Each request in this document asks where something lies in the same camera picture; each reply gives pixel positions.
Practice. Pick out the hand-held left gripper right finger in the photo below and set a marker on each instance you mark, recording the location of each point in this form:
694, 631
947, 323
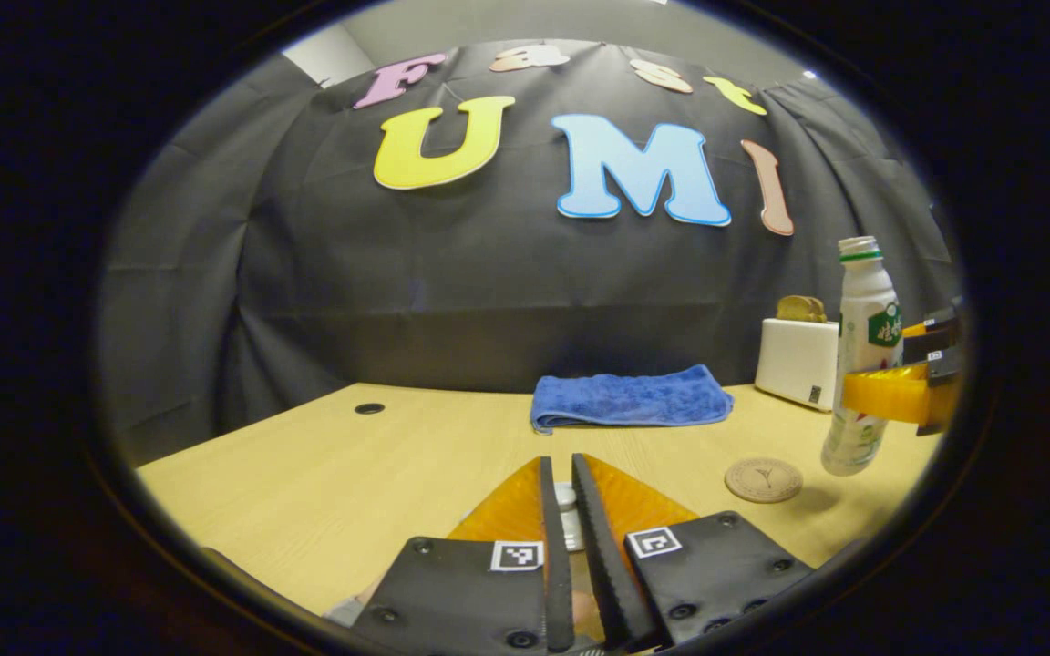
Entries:
600, 547

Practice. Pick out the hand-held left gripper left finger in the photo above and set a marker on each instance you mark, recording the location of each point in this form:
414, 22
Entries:
555, 556

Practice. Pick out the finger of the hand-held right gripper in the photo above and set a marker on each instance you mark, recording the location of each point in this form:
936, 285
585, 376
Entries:
935, 333
890, 392

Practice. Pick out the white water bottle green label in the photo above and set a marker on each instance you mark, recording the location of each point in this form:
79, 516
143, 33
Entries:
864, 301

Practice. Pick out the round wooden coaster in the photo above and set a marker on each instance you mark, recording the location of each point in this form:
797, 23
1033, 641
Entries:
763, 480

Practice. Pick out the white toaster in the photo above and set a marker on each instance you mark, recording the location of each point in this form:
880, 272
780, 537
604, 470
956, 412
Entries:
794, 364

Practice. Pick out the brown bread slice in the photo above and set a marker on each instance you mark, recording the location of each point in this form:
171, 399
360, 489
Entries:
801, 308

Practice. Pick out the blue folded towel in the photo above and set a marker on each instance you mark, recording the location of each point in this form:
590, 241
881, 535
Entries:
630, 399

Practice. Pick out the black backdrop cloth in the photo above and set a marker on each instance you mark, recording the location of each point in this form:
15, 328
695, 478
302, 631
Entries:
452, 273

